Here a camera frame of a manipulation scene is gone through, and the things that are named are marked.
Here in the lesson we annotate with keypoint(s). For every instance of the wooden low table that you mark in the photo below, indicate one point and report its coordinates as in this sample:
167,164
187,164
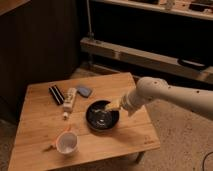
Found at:
41,122

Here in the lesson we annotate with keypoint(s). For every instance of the wooden shelf unit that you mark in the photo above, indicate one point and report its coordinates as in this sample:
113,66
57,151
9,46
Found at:
151,37

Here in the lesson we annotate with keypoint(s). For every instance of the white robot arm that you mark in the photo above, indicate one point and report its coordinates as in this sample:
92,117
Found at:
149,89

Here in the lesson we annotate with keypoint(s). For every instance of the black rectangular remote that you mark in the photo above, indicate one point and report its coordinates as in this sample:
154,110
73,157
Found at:
57,95

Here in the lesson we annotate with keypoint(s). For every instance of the orange small object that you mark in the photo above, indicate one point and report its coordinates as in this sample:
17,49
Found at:
51,146

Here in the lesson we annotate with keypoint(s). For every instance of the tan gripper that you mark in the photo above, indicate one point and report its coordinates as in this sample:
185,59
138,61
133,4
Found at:
114,105

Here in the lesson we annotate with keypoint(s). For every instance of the black round plate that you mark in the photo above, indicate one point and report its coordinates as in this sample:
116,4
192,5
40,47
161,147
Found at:
99,119

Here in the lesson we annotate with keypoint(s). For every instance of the white tube bottle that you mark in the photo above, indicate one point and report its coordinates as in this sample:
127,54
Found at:
69,102

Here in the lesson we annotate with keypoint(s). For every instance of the metal shelf pole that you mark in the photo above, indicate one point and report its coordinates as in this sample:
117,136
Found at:
90,32

